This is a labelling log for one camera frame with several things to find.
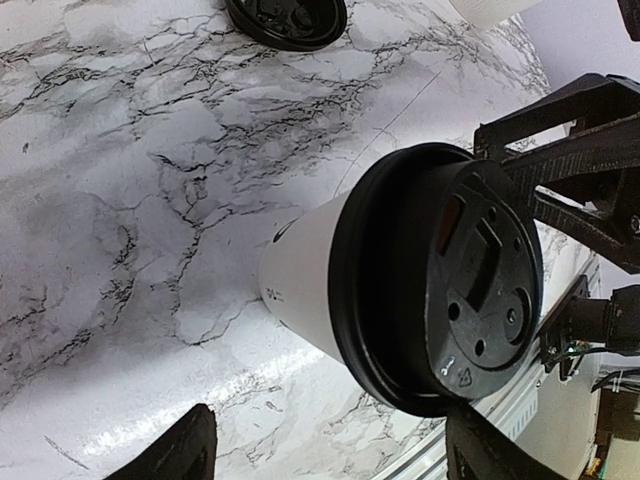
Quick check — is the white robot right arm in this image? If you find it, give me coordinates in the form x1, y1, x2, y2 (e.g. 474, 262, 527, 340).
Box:
474, 73, 639, 370

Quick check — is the white paper coffee cup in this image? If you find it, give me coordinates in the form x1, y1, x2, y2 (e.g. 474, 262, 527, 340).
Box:
258, 191, 360, 367

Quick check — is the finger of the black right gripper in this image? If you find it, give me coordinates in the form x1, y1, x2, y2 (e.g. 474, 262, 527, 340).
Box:
474, 73, 639, 161
502, 145, 639, 273

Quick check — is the black cup lid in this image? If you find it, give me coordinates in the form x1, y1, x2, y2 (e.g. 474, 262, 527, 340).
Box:
328, 143, 543, 417

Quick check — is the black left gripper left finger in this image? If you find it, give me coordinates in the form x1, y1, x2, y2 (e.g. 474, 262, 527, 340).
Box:
114, 403, 217, 480

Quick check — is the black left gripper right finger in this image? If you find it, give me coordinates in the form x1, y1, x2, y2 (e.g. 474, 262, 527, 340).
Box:
445, 405, 564, 480

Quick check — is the aluminium front rail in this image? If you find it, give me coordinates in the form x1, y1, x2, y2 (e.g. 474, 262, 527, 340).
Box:
373, 253, 601, 479

